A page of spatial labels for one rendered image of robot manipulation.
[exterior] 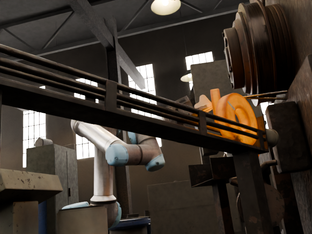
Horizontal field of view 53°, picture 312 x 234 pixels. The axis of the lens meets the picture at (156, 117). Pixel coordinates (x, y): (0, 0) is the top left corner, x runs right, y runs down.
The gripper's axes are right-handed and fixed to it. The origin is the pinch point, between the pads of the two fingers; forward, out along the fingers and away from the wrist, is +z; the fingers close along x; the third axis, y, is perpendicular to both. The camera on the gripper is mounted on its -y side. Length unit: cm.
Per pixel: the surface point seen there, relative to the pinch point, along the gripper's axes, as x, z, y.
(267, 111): -3.9, 14.5, -11.0
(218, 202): 68, -17, -35
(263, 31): 1.0, 29.0, 19.0
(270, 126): -4.1, 13.0, -16.2
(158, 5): 441, 21, 353
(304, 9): -16.7, 37.5, 12.2
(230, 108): -32.6, 0.1, -10.9
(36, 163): 281, -238, 103
